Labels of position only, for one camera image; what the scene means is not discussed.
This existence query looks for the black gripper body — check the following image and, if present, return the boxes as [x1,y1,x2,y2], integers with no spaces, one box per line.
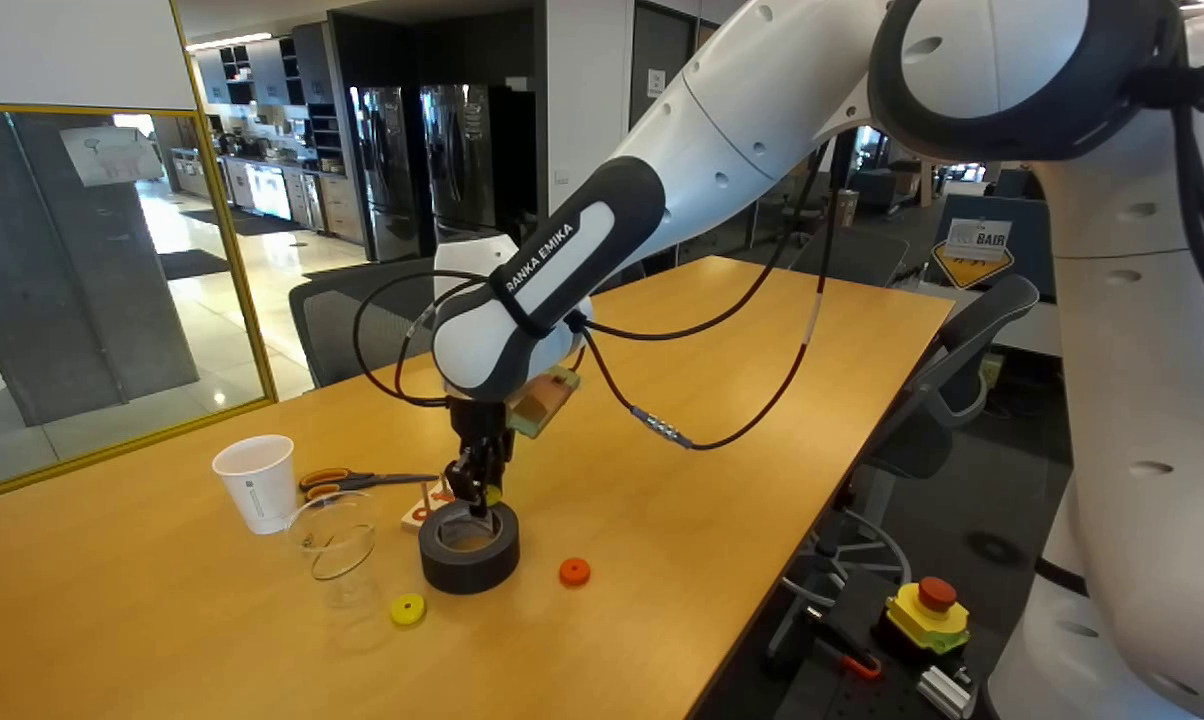
[447,397,515,472]

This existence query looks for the round yellow block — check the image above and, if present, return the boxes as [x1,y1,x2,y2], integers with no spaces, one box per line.
[382,592,432,631]

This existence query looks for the white paper cup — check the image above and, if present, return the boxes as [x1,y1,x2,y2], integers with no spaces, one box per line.
[206,430,305,539]

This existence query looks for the clear drinking glass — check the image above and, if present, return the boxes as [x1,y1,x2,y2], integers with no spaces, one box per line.
[292,502,382,620]

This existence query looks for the grey office chair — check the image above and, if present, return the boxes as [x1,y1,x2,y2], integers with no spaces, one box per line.
[287,257,444,390]

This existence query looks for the black glass door refrigerator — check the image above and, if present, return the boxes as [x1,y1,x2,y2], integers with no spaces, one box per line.
[343,78,548,259]

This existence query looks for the yellow red emergency stop button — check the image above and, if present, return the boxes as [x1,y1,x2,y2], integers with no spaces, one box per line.
[884,571,977,661]

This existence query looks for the black office chair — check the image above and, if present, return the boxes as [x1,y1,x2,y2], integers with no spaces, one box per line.
[872,273,1042,486]

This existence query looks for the small white connector box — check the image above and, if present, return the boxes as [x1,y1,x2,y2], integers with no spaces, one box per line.
[917,661,980,720]

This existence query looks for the yellow white desk sign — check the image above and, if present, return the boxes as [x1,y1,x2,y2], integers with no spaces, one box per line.
[926,215,1018,290]

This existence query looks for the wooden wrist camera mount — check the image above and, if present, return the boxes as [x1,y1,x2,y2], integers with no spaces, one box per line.
[502,369,585,445]

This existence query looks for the grey orange handled scissors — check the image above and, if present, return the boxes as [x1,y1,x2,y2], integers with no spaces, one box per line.
[296,462,444,502]

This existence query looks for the red handled tool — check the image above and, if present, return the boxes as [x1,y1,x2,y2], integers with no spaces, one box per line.
[812,636,887,689]

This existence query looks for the yellow framed partition wall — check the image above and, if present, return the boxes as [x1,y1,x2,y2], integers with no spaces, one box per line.
[0,0,283,511]

